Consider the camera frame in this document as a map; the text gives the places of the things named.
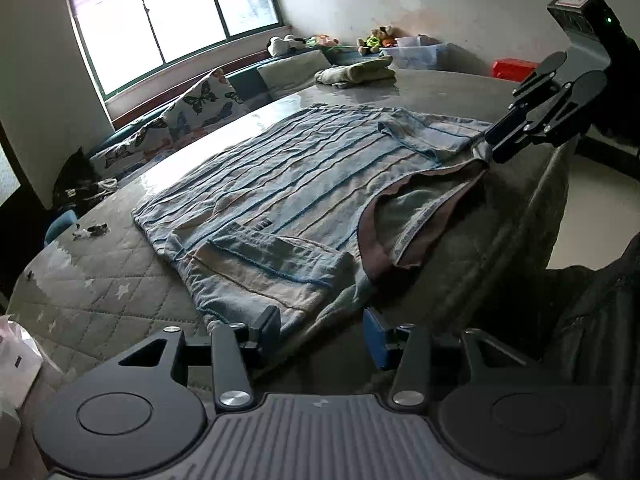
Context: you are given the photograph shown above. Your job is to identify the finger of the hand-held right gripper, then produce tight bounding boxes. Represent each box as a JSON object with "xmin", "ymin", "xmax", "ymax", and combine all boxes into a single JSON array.
[
  {"xmin": 492, "ymin": 97, "xmax": 583, "ymax": 164},
  {"xmin": 484, "ymin": 74, "xmax": 551, "ymax": 148}
]

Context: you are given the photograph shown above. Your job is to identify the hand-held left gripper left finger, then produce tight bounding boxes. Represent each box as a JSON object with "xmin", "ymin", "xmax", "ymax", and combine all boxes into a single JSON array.
[{"xmin": 119, "ymin": 306, "xmax": 282, "ymax": 411}]

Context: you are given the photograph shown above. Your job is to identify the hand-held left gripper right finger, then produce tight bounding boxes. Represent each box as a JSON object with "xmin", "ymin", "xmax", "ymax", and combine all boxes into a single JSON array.
[{"xmin": 363, "ymin": 306, "xmax": 540, "ymax": 407}]

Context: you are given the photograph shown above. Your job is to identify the blue striped sweater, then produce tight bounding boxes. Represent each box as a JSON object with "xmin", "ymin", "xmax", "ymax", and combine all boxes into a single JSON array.
[{"xmin": 131, "ymin": 103, "xmax": 501, "ymax": 341}]

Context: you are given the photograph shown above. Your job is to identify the red plastic stool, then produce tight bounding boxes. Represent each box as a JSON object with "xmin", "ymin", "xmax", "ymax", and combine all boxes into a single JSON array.
[{"xmin": 492, "ymin": 58, "xmax": 541, "ymax": 80}]

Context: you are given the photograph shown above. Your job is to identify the clear plastic storage box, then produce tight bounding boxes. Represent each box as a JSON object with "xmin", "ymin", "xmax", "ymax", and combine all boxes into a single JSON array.
[{"xmin": 380, "ymin": 35, "xmax": 448, "ymax": 70}]

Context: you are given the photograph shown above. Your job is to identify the grey quilted star tablecloth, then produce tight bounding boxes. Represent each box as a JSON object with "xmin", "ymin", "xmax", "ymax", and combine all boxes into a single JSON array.
[{"xmin": 5, "ymin": 67, "xmax": 571, "ymax": 411}]

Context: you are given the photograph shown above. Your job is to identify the brown plush toys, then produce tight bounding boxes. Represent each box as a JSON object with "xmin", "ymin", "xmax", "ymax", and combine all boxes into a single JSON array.
[{"xmin": 356, "ymin": 25, "xmax": 397, "ymax": 56}]

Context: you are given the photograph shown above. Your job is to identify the folded olive towel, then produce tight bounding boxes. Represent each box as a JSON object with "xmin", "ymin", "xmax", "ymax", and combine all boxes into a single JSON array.
[{"xmin": 315, "ymin": 56, "xmax": 397, "ymax": 87}]

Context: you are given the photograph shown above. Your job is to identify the person's dark jacket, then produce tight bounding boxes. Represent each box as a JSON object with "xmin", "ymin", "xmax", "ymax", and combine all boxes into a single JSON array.
[{"xmin": 545, "ymin": 232, "xmax": 640, "ymax": 411}]

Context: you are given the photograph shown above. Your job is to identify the small black white toy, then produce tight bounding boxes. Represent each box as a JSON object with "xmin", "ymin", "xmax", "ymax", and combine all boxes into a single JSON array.
[{"xmin": 72, "ymin": 222, "xmax": 110, "ymax": 241}]

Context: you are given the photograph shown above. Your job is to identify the grey pillow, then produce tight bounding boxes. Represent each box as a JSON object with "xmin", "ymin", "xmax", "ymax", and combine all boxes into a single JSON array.
[{"xmin": 256, "ymin": 50, "xmax": 333, "ymax": 101}]

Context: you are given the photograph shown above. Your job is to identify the blue chair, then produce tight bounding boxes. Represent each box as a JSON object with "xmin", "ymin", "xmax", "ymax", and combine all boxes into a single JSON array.
[{"xmin": 44, "ymin": 210, "xmax": 78, "ymax": 246}]

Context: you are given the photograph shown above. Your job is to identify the white plush toy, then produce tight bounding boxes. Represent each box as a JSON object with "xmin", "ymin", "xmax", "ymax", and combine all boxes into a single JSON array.
[{"xmin": 266, "ymin": 35, "xmax": 308, "ymax": 57}]

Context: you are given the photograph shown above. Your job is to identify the black clothing pile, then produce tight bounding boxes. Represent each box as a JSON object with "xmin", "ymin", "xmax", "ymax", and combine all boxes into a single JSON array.
[{"xmin": 52, "ymin": 147, "xmax": 121, "ymax": 211}]

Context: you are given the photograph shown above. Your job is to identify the blue sofa bench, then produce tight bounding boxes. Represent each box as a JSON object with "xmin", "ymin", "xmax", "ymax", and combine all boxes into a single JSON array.
[{"xmin": 87, "ymin": 45, "xmax": 361, "ymax": 161}]

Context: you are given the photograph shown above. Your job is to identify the white plastic bag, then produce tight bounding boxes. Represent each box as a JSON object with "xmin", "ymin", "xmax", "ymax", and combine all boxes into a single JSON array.
[{"xmin": 0, "ymin": 315, "xmax": 46, "ymax": 411}]

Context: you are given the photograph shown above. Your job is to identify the green framed window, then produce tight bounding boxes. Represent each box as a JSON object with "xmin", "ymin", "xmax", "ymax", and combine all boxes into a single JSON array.
[{"xmin": 67, "ymin": 0, "xmax": 283, "ymax": 98}]

